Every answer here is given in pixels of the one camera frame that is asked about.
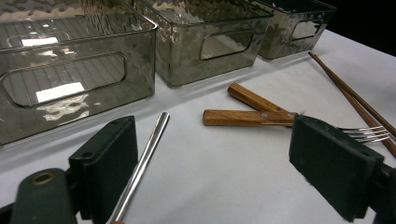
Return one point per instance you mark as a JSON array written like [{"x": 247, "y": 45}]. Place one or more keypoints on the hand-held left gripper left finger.
[{"x": 109, "y": 168}]

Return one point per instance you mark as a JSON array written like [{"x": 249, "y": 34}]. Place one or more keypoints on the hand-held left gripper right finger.
[{"x": 333, "y": 168}]

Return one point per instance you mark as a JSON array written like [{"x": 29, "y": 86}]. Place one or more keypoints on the long metal spoon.
[{"x": 145, "y": 157}]

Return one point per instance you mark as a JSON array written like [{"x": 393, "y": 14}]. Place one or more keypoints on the brown wooden chopstick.
[
  {"x": 342, "y": 81},
  {"x": 364, "y": 115}
]

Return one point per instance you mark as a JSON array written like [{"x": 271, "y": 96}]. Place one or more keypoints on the smoky clear plastic bin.
[
  {"x": 183, "y": 59},
  {"x": 277, "y": 40},
  {"x": 140, "y": 68}
]

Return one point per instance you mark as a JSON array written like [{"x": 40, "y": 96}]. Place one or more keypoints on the white table sheet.
[{"x": 218, "y": 177}]

